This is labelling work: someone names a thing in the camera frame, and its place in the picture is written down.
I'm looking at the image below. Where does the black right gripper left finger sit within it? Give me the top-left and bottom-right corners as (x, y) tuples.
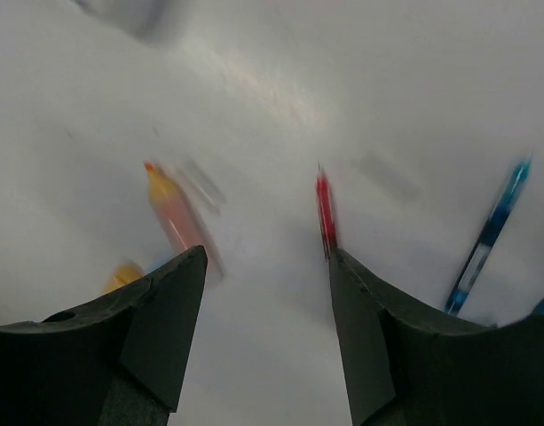
(0, 246), (208, 425)

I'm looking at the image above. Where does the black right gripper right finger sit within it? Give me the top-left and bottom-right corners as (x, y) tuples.
(329, 250), (544, 425)

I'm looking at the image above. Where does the orange highlighter cap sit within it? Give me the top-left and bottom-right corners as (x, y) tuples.
(102, 262), (144, 295)

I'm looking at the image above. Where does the teal gel pen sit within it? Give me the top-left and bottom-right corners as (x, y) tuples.
(443, 153), (532, 316)

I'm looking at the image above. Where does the red gel pen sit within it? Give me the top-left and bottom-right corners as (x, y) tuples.
(315, 164), (338, 261)

